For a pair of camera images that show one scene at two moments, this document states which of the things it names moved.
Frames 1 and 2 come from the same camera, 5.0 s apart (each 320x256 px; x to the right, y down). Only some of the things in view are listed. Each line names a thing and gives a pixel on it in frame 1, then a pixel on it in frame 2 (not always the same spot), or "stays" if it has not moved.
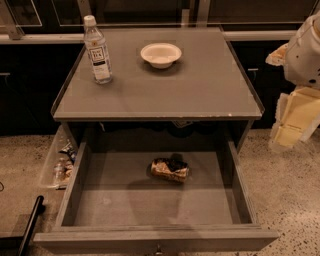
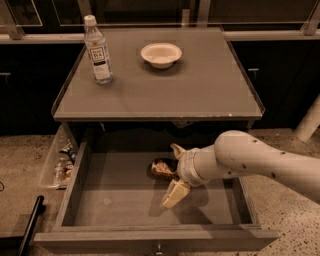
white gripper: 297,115 → 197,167
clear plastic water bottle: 97,51 stays
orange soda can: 173,169 stays
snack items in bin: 64,167 stays
